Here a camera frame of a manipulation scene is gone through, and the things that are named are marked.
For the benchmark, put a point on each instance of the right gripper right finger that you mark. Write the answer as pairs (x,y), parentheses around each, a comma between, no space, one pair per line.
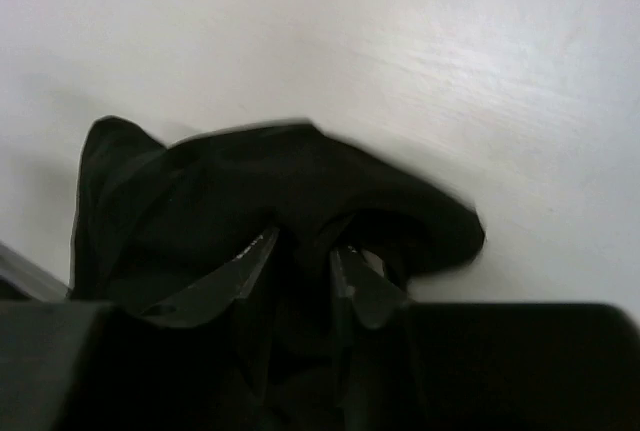
(360,294)

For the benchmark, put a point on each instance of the black skirt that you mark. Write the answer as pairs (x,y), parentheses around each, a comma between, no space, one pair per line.
(152,219)

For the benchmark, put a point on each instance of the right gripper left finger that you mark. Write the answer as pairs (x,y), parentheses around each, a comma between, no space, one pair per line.
(241,288)

